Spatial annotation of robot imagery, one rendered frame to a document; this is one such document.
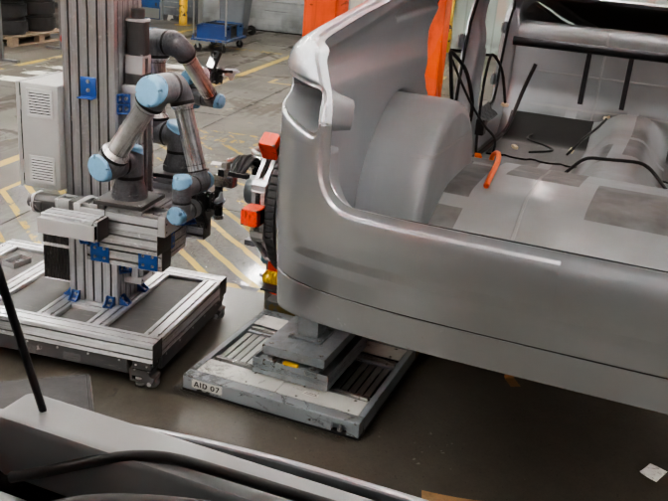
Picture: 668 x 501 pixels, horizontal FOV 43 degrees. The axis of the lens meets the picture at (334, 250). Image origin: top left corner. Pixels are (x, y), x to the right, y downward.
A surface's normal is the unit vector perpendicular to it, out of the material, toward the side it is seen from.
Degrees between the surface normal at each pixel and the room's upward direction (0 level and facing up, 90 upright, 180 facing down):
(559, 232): 22
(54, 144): 90
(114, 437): 0
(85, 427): 0
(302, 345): 0
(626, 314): 98
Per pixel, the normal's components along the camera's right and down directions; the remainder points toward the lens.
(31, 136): -0.25, 0.32
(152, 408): 0.07, -0.93
